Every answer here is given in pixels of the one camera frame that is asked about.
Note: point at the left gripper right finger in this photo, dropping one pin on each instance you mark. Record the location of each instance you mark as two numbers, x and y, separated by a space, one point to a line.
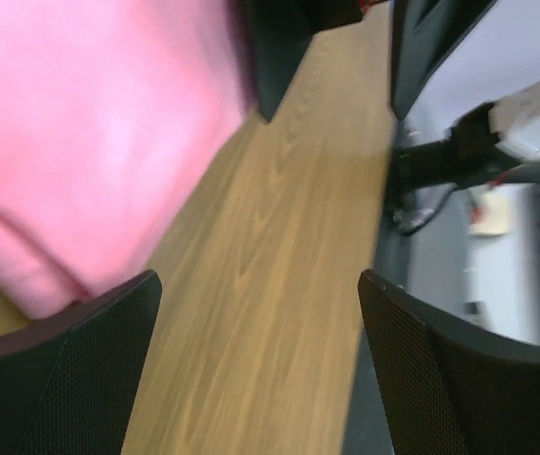
493 384

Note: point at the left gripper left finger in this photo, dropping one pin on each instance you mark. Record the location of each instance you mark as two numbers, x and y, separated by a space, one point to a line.
68 382

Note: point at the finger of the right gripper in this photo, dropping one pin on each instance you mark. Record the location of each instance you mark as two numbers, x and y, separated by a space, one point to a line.
281 32

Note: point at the light pink t shirt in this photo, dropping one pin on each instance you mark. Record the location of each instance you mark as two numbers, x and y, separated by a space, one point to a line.
110 113

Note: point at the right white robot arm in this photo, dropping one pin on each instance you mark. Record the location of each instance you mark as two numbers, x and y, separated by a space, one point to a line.
423 34

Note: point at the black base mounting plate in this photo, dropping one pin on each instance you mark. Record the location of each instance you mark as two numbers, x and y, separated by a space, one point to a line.
399 402

